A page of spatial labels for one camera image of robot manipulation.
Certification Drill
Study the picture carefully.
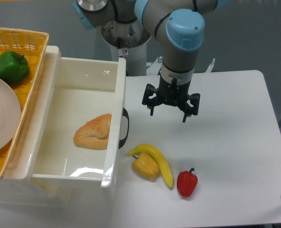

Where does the croissant bread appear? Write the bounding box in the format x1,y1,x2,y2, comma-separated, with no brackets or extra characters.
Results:
73,113,112,150

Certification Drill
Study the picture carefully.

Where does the yellow bell pepper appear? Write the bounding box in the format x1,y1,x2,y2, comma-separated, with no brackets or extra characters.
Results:
131,152,160,180

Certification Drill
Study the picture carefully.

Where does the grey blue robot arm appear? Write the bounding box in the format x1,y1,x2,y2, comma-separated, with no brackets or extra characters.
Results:
73,0,226,117

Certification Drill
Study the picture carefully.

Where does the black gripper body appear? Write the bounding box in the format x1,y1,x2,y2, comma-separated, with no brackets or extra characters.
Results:
156,77,191,106

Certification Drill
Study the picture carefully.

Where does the white drawer cabinet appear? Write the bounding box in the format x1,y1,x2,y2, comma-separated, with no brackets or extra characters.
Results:
0,46,115,206

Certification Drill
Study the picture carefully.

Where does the yellow banana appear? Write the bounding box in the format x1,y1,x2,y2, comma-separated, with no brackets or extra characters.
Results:
127,143,174,189

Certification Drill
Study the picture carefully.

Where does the red bell pepper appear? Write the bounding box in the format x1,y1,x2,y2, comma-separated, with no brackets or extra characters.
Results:
176,168,198,198

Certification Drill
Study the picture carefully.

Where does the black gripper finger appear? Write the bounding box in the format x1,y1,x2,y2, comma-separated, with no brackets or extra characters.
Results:
142,84,164,116
178,93,201,123

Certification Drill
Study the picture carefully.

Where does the green bell pepper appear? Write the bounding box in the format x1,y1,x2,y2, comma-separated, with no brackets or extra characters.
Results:
0,51,30,85

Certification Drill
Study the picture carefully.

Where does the beige plate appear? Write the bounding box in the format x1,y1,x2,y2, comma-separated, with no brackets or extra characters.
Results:
0,79,21,149

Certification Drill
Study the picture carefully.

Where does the white top drawer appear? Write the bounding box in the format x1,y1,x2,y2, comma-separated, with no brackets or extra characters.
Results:
32,57,126,189

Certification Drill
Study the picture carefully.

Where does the black top drawer handle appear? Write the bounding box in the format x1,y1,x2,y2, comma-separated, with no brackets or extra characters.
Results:
118,108,130,149

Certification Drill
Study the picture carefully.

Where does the yellow woven basket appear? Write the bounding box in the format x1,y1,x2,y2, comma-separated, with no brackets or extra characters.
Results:
0,28,49,179

